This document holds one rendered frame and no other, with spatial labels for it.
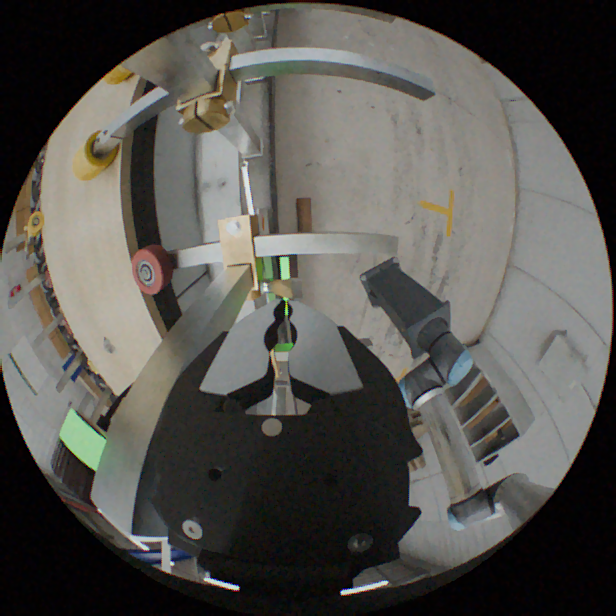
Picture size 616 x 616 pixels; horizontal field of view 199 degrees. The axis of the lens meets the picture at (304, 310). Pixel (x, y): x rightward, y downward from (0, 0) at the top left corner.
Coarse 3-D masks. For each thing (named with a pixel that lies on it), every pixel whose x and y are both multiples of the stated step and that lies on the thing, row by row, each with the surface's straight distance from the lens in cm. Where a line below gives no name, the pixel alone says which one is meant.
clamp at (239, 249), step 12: (240, 216) 26; (252, 216) 27; (252, 228) 27; (228, 240) 27; (240, 240) 27; (252, 240) 26; (228, 252) 28; (240, 252) 27; (252, 252) 26; (228, 264) 28; (240, 264) 27; (252, 264) 27; (252, 276) 28; (252, 288) 28
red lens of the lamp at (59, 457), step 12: (60, 444) 15; (60, 456) 15; (72, 456) 14; (60, 468) 15; (72, 468) 14; (84, 468) 14; (60, 480) 15; (72, 480) 14; (84, 480) 14; (72, 492) 14; (84, 492) 14
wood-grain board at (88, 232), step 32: (96, 96) 73; (128, 96) 51; (64, 128) 95; (96, 128) 57; (64, 160) 76; (128, 160) 41; (64, 192) 69; (96, 192) 46; (128, 192) 39; (64, 224) 67; (96, 224) 46; (128, 224) 37; (64, 256) 71; (96, 256) 47; (128, 256) 36; (64, 288) 81; (96, 288) 52; (128, 288) 40; (96, 320) 63; (128, 320) 46; (160, 320) 41; (96, 352) 85; (128, 352) 57; (128, 384) 82
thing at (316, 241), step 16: (256, 240) 27; (272, 240) 27; (288, 240) 26; (304, 240) 26; (320, 240) 27; (336, 240) 27; (352, 240) 28; (368, 240) 29; (384, 240) 30; (176, 256) 34; (192, 256) 32; (208, 256) 30; (256, 256) 28
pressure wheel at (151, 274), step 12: (144, 252) 32; (156, 252) 31; (132, 264) 35; (144, 264) 33; (156, 264) 31; (168, 264) 32; (144, 276) 33; (156, 276) 31; (168, 276) 32; (144, 288) 35; (156, 288) 32
